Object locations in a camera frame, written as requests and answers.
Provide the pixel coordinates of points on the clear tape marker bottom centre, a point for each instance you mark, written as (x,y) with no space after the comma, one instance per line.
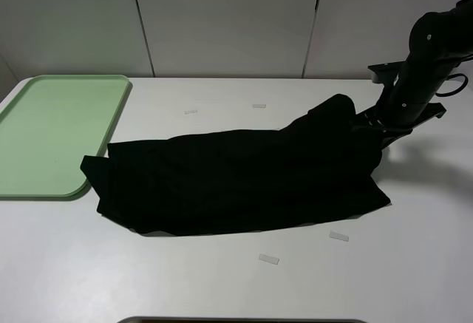
(269,259)

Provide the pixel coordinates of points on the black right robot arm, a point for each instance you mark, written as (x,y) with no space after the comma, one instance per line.
(438,43)

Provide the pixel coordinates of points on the black short sleeve shirt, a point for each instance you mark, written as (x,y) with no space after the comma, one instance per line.
(315,170)

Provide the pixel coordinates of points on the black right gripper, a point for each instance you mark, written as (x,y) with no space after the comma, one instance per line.
(369,122)

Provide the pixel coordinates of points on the light green plastic tray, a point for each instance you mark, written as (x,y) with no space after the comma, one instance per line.
(50,125)

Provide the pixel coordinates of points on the clear tape marker top left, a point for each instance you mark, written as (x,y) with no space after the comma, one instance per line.
(191,111)

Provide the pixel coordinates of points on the clear tape marker bottom right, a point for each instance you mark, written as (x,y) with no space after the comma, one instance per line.
(338,236)

